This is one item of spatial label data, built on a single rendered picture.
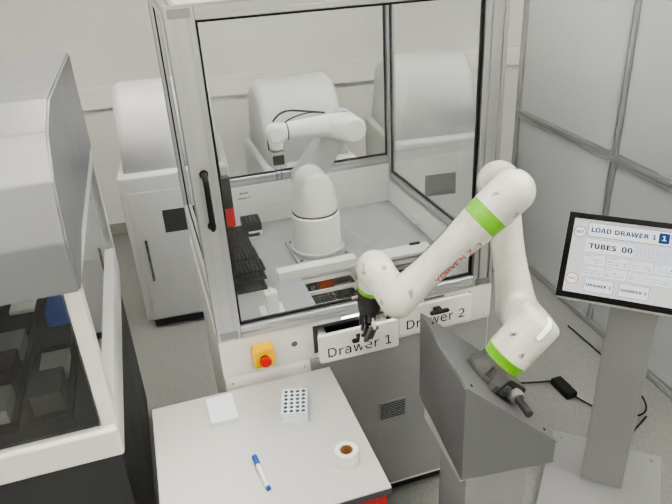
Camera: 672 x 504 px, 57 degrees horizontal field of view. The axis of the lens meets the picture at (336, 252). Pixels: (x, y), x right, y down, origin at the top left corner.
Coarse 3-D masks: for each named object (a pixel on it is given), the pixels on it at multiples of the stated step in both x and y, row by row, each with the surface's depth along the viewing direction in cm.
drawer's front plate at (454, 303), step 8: (456, 296) 228; (464, 296) 229; (424, 304) 225; (432, 304) 226; (440, 304) 227; (448, 304) 228; (456, 304) 229; (464, 304) 230; (416, 312) 225; (424, 312) 226; (448, 312) 230; (456, 312) 231; (464, 312) 232; (400, 320) 224; (408, 320) 225; (416, 320) 226; (440, 320) 230; (448, 320) 231; (456, 320) 232; (400, 328) 226; (416, 328) 228
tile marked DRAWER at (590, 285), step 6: (588, 282) 216; (594, 282) 216; (600, 282) 215; (606, 282) 214; (612, 282) 213; (588, 288) 216; (594, 288) 215; (600, 288) 214; (606, 288) 214; (612, 288) 213; (606, 294) 213
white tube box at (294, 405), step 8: (288, 392) 206; (296, 392) 206; (304, 392) 205; (288, 400) 202; (296, 400) 202; (304, 400) 202; (288, 408) 199; (296, 408) 199; (304, 408) 198; (288, 416) 197; (296, 416) 197; (304, 416) 197
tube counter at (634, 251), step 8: (624, 248) 215; (632, 248) 214; (640, 248) 213; (648, 248) 212; (656, 248) 211; (632, 256) 213; (640, 256) 212; (648, 256) 211; (656, 256) 210; (664, 256) 210
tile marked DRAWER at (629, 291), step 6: (618, 288) 212; (624, 288) 212; (630, 288) 211; (636, 288) 210; (642, 288) 210; (648, 288) 209; (618, 294) 212; (624, 294) 211; (630, 294) 211; (636, 294) 210; (642, 294) 209; (648, 294) 209; (642, 300) 209
